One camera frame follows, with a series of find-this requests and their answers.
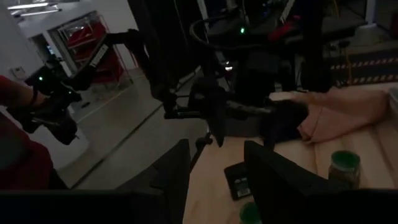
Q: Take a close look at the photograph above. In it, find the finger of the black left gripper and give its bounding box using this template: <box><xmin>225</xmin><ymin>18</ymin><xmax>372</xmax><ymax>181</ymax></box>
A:
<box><xmin>260</xmin><ymin>98</ymin><xmax>309</xmax><ymax>148</ymax></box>
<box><xmin>188</xmin><ymin>77</ymin><xmax>229</xmax><ymax>148</ymax></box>

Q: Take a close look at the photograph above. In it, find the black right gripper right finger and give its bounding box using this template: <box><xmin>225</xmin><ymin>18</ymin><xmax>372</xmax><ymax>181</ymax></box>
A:
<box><xmin>243</xmin><ymin>139</ymin><xmax>398</xmax><ymax>224</ymax></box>

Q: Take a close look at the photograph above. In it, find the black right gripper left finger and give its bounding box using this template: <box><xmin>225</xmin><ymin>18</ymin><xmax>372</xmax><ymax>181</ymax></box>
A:
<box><xmin>0</xmin><ymin>138</ymin><xmax>192</xmax><ymax>224</ymax></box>

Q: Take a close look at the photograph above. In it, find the green-lid spice jar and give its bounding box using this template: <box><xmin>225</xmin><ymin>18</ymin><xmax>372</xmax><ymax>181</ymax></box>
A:
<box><xmin>238</xmin><ymin>201</ymin><xmax>262</xmax><ymax>224</ymax></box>
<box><xmin>328</xmin><ymin>150</ymin><xmax>362</xmax><ymax>190</ymax></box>

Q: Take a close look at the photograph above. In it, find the dark green spice tin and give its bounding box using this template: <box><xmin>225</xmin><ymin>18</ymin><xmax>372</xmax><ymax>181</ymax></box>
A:
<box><xmin>223</xmin><ymin>161</ymin><xmax>253</xmax><ymax>202</ymax></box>

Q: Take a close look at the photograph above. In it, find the pink folded cloth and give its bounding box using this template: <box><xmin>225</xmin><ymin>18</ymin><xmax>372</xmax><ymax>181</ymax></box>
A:
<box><xmin>269</xmin><ymin>86</ymin><xmax>391</xmax><ymax>144</ymax></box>

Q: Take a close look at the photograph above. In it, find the black curtain partition panel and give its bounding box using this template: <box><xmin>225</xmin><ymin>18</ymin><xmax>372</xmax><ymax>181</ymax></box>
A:
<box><xmin>126</xmin><ymin>0</ymin><xmax>203</xmax><ymax>94</ymax></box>

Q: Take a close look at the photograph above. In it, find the black ramp with hazard stripes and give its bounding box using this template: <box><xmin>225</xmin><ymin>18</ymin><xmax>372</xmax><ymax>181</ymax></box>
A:
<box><xmin>330</xmin><ymin>52</ymin><xmax>398</xmax><ymax>88</ymax></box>

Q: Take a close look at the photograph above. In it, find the person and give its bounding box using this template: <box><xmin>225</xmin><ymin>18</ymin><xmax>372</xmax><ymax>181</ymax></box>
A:
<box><xmin>0</xmin><ymin>74</ymin><xmax>68</xmax><ymax>191</ymax></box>

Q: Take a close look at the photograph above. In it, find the black frame post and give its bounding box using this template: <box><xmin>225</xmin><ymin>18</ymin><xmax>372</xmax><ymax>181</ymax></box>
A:
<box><xmin>298</xmin><ymin>0</ymin><xmax>333</xmax><ymax>93</ymax></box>

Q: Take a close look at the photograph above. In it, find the red wire cart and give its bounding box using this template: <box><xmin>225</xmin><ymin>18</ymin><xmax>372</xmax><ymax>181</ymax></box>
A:
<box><xmin>58</xmin><ymin>14</ymin><xmax>126</xmax><ymax>85</ymax></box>

